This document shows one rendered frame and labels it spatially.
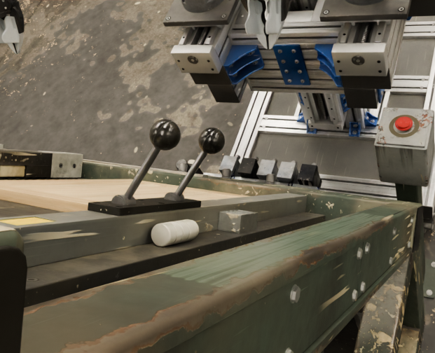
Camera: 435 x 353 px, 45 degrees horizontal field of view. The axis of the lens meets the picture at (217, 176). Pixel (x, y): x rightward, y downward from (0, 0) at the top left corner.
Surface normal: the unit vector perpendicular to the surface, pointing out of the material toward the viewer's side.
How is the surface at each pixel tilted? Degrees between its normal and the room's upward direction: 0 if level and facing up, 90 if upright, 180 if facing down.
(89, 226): 90
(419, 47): 0
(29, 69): 0
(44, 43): 0
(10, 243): 81
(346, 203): 33
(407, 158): 90
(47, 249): 90
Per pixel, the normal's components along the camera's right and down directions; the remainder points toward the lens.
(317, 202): -0.46, 0.00
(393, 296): -0.32, -0.54
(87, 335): 0.10, -0.99
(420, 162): -0.33, 0.84
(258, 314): 0.88, 0.11
